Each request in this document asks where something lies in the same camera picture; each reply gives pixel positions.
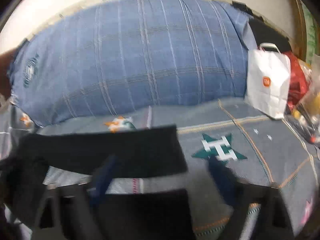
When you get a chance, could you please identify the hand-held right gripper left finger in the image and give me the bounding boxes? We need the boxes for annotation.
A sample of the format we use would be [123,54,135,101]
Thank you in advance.
[35,155,118,240]

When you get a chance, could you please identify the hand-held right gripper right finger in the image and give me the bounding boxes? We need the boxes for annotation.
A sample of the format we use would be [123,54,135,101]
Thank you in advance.
[208,159,297,240]

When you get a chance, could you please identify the black pants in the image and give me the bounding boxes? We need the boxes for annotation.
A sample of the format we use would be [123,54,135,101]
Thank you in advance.
[0,124,198,240]

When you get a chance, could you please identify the grey garment with pink star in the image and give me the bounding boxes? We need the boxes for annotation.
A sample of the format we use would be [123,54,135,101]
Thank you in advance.
[0,97,320,240]

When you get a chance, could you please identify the white paper bag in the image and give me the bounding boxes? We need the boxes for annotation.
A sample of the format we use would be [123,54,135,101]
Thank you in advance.
[244,42,292,120]

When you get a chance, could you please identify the clear plastic bag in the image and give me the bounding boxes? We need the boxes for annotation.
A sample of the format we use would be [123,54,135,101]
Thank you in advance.
[291,52,320,144]

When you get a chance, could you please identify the red plastic bag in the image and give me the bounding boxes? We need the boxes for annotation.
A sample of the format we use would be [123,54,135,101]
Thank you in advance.
[282,51,309,110]

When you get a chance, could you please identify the blue plaid shirt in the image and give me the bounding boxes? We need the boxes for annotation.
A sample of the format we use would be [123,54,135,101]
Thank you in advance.
[7,0,254,127]

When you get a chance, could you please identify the wooden green framed panel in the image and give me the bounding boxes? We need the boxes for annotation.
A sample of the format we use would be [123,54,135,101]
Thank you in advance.
[287,0,320,65]

